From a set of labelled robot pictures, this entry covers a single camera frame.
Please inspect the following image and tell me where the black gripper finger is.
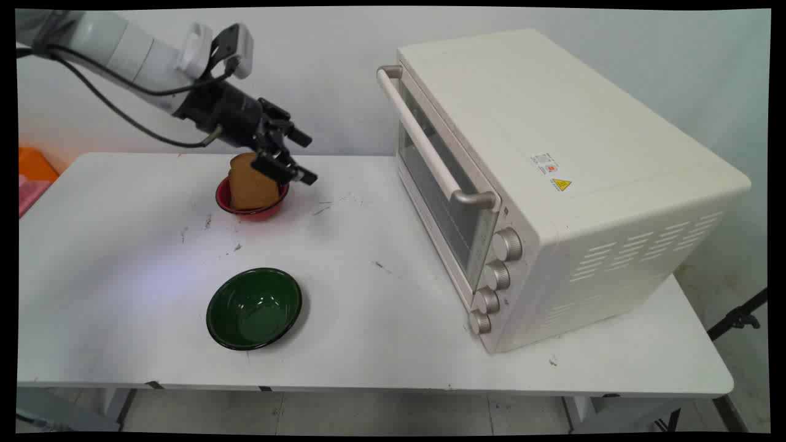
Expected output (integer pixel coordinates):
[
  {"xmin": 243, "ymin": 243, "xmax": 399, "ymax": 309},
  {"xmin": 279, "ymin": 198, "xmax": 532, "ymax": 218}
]
[
  {"xmin": 250, "ymin": 150, "xmax": 319, "ymax": 187},
  {"xmin": 258, "ymin": 97, "xmax": 313, "ymax": 149}
]

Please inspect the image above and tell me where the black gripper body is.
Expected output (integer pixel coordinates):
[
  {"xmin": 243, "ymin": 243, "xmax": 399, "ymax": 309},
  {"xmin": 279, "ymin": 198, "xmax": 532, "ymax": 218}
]
[{"xmin": 174, "ymin": 79, "xmax": 290, "ymax": 155}]

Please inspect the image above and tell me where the glass oven door with handle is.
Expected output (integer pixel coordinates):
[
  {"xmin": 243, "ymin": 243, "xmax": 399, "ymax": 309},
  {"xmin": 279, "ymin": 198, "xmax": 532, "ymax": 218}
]
[{"xmin": 376, "ymin": 64, "xmax": 502, "ymax": 303}]

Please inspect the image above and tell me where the brown bread slice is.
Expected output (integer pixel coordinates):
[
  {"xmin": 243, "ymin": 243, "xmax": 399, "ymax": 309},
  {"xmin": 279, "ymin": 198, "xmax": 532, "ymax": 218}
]
[{"xmin": 228, "ymin": 152, "xmax": 281, "ymax": 211}]

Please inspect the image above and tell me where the red bowl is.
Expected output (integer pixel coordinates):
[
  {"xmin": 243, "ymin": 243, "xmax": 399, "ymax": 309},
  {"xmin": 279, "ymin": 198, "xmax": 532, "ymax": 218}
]
[{"xmin": 215, "ymin": 167, "xmax": 290, "ymax": 222}]

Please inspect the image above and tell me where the dark green bowl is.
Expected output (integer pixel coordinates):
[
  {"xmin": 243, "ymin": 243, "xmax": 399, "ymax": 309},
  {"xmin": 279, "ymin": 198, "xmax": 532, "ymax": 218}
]
[{"xmin": 206, "ymin": 267, "xmax": 303, "ymax": 352}]

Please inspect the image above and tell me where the orange box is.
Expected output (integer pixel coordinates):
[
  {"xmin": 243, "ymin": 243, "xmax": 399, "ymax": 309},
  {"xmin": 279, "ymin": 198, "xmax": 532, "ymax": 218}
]
[{"xmin": 18, "ymin": 147, "xmax": 61, "ymax": 184}]

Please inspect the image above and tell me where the pink box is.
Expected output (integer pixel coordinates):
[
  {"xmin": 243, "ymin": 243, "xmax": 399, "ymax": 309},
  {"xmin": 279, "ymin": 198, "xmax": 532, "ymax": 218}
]
[{"xmin": 18, "ymin": 174, "xmax": 52, "ymax": 219}]

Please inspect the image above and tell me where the large silver oven knob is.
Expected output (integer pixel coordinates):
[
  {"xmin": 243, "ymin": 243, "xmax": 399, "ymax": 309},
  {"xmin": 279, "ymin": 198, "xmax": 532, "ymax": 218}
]
[{"xmin": 492, "ymin": 227, "xmax": 524, "ymax": 263}]

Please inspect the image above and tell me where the white label sticker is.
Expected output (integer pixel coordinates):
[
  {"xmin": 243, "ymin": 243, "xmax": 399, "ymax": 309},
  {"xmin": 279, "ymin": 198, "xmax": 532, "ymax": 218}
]
[{"xmin": 530, "ymin": 152, "xmax": 560, "ymax": 176}]

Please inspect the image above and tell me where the white table leg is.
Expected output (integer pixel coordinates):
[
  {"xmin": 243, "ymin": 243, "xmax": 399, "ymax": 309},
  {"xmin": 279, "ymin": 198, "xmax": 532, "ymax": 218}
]
[
  {"xmin": 561, "ymin": 396, "xmax": 597, "ymax": 432},
  {"xmin": 100, "ymin": 387, "xmax": 139, "ymax": 425}
]

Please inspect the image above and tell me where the cream toaster oven body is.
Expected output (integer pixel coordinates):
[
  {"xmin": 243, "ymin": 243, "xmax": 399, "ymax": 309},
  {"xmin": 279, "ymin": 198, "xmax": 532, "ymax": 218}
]
[{"xmin": 396, "ymin": 28, "xmax": 752, "ymax": 355}]

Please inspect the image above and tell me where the black tripod stand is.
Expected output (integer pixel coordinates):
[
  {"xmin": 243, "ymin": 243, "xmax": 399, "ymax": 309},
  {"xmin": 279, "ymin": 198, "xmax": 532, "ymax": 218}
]
[{"xmin": 706, "ymin": 287, "xmax": 770, "ymax": 343}]

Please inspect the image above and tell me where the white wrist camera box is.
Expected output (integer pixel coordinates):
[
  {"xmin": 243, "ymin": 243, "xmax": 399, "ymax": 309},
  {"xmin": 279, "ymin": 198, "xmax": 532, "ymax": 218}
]
[{"xmin": 211, "ymin": 23, "xmax": 255, "ymax": 80}]

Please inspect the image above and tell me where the black cable to camera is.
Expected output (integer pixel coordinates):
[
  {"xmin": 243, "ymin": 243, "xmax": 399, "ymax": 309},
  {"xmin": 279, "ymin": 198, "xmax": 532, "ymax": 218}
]
[{"xmin": 17, "ymin": 44, "xmax": 240, "ymax": 98}]

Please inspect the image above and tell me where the black table frame strut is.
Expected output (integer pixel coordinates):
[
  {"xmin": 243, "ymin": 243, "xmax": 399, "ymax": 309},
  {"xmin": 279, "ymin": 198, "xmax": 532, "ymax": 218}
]
[{"xmin": 712, "ymin": 396, "xmax": 751, "ymax": 434}]

